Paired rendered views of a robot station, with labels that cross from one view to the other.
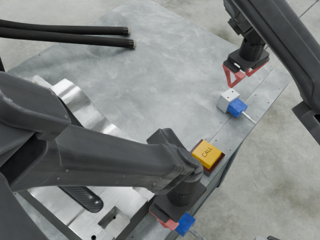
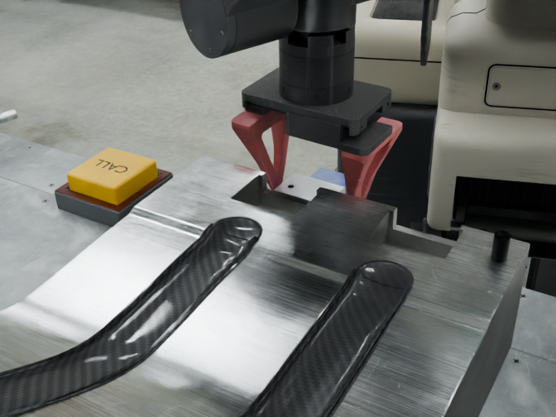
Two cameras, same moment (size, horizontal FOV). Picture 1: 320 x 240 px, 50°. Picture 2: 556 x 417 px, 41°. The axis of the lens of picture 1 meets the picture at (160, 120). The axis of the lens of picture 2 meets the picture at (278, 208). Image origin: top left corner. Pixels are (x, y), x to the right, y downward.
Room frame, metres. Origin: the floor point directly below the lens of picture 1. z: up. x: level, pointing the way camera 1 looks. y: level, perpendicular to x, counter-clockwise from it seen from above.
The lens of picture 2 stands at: (0.37, 0.47, 1.17)
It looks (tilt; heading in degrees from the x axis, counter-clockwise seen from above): 33 degrees down; 271
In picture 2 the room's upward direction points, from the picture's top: 2 degrees counter-clockwise
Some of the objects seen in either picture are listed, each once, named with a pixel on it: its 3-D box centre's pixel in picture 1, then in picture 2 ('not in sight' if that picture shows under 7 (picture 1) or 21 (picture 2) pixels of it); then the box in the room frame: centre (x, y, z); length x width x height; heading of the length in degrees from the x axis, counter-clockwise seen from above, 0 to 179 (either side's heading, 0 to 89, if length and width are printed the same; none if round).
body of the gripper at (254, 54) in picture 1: (251, 48); not in sight; (0.74, -0.20, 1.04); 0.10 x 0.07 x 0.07; 139
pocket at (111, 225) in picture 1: (114, 224); (414, 254); (0.29, 0.06, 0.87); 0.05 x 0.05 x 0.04; 60
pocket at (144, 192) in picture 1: (146, 189); (278, 213); (0.38, 0.00, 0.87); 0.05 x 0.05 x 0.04; 60
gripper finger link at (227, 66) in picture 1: (237, 73); not in sight; (0.72, -0.19, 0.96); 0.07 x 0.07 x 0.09; 49
